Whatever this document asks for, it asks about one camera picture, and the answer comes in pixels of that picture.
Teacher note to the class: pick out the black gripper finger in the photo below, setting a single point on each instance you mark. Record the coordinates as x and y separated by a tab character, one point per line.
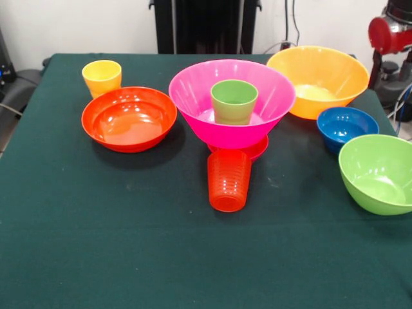
407	67
376	69

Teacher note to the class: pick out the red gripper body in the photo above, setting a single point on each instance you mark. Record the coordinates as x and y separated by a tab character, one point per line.
383	37

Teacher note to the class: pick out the large orange bowl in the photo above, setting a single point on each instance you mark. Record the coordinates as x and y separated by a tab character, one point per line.
338	77

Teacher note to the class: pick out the small dark blue bowl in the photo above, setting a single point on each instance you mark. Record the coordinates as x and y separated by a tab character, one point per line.
344	127

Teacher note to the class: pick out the light green bowl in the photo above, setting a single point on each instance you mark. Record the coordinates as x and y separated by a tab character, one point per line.
376	180

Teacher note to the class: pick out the small magenta bowl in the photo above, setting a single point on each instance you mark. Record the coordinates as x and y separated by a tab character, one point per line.
260	149

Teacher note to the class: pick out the green cup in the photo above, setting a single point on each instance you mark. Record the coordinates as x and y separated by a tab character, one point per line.
234	106

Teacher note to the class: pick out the large pink bowl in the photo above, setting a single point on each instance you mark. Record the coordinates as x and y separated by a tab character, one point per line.
196	106

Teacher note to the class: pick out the orange-red ribbed cup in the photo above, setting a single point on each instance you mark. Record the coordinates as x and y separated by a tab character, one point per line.
228	183

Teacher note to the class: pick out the dark green tablecloth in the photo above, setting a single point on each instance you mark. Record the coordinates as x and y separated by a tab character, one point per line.
206	241

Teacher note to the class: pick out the red shallow bowl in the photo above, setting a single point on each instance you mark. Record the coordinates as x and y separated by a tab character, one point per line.
128	124

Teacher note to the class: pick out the yellow cup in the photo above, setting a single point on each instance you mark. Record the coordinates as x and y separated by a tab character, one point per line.
101	80

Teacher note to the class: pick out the black equipment box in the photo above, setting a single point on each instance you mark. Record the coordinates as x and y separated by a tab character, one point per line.
4	64

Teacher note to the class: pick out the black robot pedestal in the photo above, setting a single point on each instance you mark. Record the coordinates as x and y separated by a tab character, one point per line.
206	25

